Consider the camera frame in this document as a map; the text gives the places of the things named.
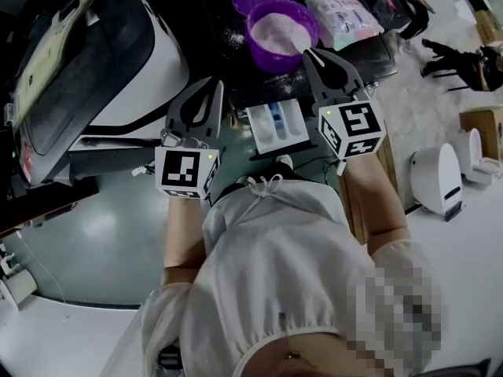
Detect white plastic spoon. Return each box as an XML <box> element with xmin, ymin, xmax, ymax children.
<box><xmin>289</xmin><ymin>33</ymin><xmax>318</xmax><ymax>54</ymax></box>

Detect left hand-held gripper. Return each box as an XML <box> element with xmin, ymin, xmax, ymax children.
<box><xmin>155</xmin><ymin>77</ymin><xmax>225</xmax><ymax>200</ymax></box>

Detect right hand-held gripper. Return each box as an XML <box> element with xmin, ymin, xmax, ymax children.
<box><xmin>301</xmin><ymin>48</ymin><xmax>387</xmax><ymax>160</ymax></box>

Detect gold necklace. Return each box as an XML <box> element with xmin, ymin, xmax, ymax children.
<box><xmin>285</xmin><ymin>347</ymin><xmax>314</xmax><ymax>367</ymax></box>

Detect pink and white packet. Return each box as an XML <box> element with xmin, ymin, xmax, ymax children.
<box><xmin>305</xmin><ymin>0</ymin><xmax>385</xmax><ymax>52</ymax></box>

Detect person's right forearm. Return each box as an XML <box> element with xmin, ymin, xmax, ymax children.
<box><xmin>340</xmin><ymin>154</ymin><xmax>413</xmax><ymax>255</ymax></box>

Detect black table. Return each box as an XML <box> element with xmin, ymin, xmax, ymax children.
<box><xmin>196</xmin><ymin>0</ymin><xmax>398</xmax><ymax>98</ymax></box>

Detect white powder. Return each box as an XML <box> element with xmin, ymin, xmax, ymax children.
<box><xmin>251</xmin><ymin>13</ymin><xmax>311</xmax><ymax>55</ymax></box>

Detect white paper roll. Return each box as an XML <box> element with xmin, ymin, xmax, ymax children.
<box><xmin>4</xmin><ymin>268</ymin><xmax>39</xmax><ymax>302</ymax></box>

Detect white detergent drawer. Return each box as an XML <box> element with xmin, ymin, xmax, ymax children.
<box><xmin>245</xmin><ymin>101</ymin><xmax>311</xmax><ymax>155</ymax></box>

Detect black bag with pink mark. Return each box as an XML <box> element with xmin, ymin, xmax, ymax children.
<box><xmin>370</xmin><ymin>0</ymin><xmax>398</xmax><ymax>20</ymax></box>

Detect dark wooden shelf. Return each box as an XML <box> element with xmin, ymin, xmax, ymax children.
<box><xmin>0</xmin><ymin>175</ymin><xmax>100</xmax><ymax>238</ymax></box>

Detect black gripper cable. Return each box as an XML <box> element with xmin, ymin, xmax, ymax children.
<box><xmin>290</xmin><ymin>156</ymin><xmax>347</xmax><ymax>181</ymax></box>

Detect brown cardboard box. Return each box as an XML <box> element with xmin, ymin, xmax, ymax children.
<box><xmin>458</xmin><ymin>108</ymin><xmax>503</xmax><ymax>161</ymax></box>
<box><xmin>473</xmin><ymin>9</ymin><xmax>503</xmax><ymax>47</ymax></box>

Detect person's black trousers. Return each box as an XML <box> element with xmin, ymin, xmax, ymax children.
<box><xmin>211</xmin><ymin>162</ymin><xmax>340</xmax><ymax>207</ymax></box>

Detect purple plastic bowl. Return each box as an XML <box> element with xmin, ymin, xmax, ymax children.
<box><xmin>245</xmin><ymin>0</ymin><xmax>321</xmax><ymax>75</ymax></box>

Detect white and black washing machine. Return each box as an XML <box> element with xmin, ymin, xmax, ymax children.
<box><xmin>2</xmin><ymin>0</ymin><xmax>193</xmax><ymax>189</ymax></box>

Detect person's white shirt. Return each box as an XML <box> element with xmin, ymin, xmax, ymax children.
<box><xmin>139</xmin><ymin>174</ymin><xmax>444</xmax><ymax>377</ymax></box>

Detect person's left forearm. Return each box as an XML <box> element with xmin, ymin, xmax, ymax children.
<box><xmin>162</xmin><ymin>195</ymin><xmax>208</xmax><ymax>287</ymax></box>

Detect white rounded appliance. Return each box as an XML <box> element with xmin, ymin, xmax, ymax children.
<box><xmin>409</xmin><ymin>142</ymin><xmax>465</xmax><ymax>222</ymax></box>

